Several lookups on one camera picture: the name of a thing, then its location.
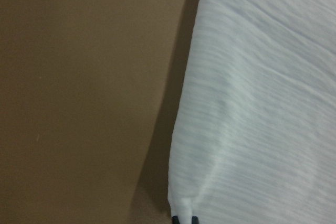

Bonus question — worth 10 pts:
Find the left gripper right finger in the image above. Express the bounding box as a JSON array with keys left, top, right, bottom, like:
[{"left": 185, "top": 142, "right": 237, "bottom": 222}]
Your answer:
[{"left": 192, "top": 216, "right": 199, "bottom": 224}]

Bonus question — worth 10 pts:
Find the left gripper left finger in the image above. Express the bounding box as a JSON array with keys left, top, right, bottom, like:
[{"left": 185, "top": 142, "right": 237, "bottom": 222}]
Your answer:
[{"left": 172, "top": 216, "right": 180, "bottom": 224}]

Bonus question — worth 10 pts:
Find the light blue button shirt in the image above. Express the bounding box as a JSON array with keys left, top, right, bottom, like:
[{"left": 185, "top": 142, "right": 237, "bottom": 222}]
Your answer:
[{"left": 168, "top": 0, "right": 335, "bottom": 223}]

